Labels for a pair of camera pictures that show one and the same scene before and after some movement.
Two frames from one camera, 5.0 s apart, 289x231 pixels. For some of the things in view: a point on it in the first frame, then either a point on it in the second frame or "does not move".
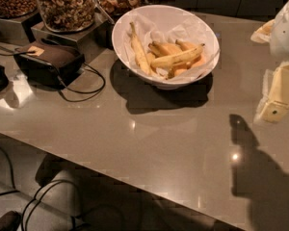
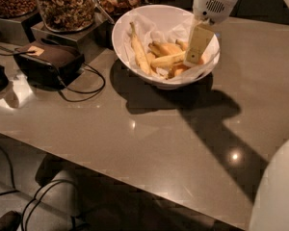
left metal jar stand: x=17 y=31 does not move
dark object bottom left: x=8 y=221 does not move
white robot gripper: x=285 y=36 to x=213 y=6
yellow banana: x=178 y=58 does not move
